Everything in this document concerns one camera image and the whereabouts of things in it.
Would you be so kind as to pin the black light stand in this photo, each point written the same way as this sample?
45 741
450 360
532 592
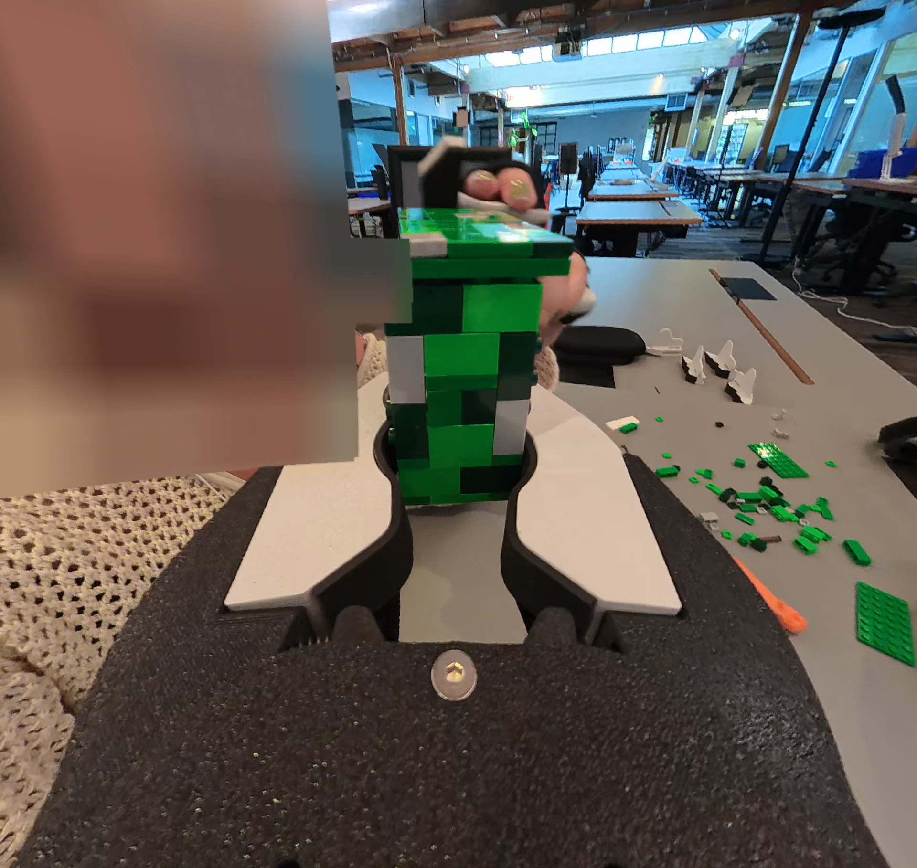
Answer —
860 18

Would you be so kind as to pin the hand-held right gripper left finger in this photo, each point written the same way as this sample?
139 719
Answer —
315 524

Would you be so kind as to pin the green lego plate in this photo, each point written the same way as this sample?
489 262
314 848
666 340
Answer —
779 461
885 624

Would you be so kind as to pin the pile of loose lego bricks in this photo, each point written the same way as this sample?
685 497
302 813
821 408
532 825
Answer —
766 495

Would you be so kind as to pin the orange brick separator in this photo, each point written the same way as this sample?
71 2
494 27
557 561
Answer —
784 614

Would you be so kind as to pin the tall green lego block tower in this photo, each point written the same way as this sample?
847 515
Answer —
458 452

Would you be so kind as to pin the row of wooden office desks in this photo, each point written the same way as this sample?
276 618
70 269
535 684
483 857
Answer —
637 213

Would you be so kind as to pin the person's left hand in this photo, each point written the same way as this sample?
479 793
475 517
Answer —
562 295

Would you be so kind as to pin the white wedge-shaped plastic part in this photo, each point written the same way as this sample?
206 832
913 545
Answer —
723 358
666 344
695 367
741 387

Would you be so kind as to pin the white lego tile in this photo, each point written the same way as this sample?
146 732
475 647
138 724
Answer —
620 423

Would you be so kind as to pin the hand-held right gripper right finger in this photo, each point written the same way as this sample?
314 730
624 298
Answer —
587 524

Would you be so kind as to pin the cream knit sweater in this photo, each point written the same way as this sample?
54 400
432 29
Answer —
86 596

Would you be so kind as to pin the black zip pouch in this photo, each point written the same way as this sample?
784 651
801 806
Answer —
602 344

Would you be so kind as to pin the blue storage bins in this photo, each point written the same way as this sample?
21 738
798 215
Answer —
881 165

